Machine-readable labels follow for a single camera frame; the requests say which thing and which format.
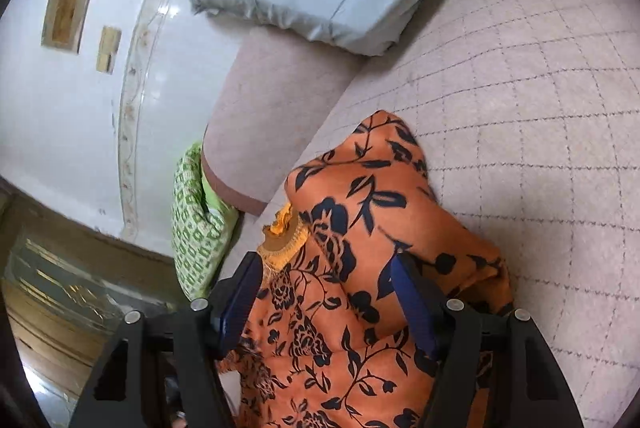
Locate pink quilted bed bolster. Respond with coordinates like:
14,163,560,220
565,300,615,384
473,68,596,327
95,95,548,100
201,27,364,215

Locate pink quilted bed cover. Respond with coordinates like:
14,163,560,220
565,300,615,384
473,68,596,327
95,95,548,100
219,0,640,428

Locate green white patterned pillow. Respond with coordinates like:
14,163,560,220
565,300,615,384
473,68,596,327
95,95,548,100
171,142,239,300

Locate large gold wall plate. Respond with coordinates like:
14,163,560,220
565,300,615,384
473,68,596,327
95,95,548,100
41,0,90,54

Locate small gold wall switch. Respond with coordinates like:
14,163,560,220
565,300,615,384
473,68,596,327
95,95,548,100
96,26,122,74

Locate dark wooden cabinet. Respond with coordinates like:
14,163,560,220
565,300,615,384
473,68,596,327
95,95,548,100
1,182,184,427

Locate orange black floral garment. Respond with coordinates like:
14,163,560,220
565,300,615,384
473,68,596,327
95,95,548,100
228,111,512,427

